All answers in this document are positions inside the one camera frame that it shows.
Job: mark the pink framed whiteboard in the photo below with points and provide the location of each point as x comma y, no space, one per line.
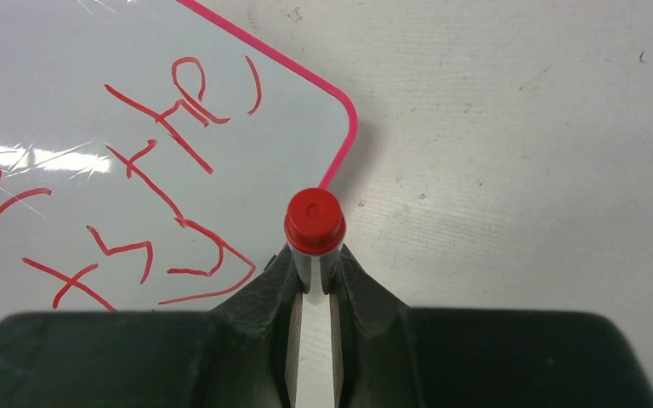
148,150

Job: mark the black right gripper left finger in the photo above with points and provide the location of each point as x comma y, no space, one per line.
242,353

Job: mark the red whiteboard marker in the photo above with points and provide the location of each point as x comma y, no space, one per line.
315,229

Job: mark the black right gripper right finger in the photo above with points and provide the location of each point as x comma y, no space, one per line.
387,353

